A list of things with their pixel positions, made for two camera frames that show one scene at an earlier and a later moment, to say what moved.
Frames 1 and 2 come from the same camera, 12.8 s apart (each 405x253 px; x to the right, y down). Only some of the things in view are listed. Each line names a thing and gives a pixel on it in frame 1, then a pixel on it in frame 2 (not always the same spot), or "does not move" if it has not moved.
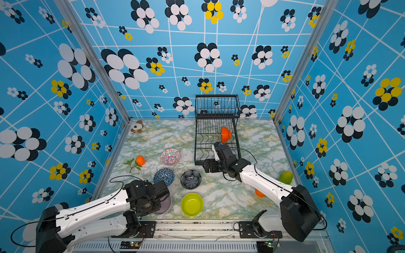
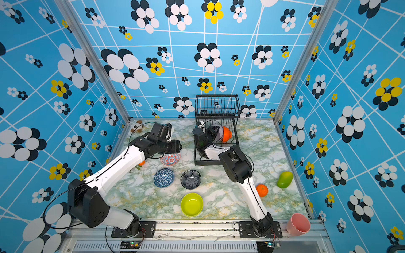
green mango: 286,177 does not move
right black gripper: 213,169 → 211,132
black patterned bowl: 191,179 does not move
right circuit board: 264,246 does not move
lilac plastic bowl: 165,204 → 219,135
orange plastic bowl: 225,134 does not move
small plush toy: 137,127 does not move
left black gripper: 144,212 → 176,146
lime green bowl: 192,204 does not move
